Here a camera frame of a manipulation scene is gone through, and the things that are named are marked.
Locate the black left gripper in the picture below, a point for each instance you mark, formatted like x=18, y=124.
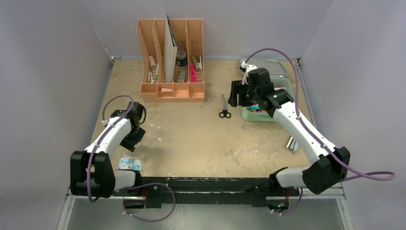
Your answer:
x=129, y=144

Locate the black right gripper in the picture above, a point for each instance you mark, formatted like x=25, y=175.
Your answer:
x=238, y=93

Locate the blue cotton swab bag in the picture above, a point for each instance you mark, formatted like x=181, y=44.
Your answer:
x=255, y=109

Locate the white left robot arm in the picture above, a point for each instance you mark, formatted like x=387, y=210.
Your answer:
x=91, y=170

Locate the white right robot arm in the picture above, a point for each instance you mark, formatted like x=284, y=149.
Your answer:
x=324, y=171

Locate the mint green case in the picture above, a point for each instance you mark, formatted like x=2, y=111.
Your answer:
x=278, y=76

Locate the pink item in organizer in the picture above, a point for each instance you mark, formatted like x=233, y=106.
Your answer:
x=192, y=70

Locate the grey stapler in organizer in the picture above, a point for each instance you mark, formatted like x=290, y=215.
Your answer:
x=197, y=61

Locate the peach desk organizer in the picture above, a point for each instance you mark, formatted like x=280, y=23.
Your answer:
x=189, y=35

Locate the clear bag blue packets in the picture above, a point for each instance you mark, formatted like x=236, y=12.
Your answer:
x=134, y=163

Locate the pink tube in organizer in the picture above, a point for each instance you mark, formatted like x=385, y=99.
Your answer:
x=152, y=62

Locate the small grey box organizer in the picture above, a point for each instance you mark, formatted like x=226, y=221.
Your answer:
x=182, y=75

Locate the dark round jar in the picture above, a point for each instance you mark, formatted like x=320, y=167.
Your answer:
x=181, y=58

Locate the white board in organizer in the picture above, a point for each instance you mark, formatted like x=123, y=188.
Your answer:
x=170, y=51

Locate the black handled scissors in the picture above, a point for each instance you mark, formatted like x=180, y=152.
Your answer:
x=224, y=113

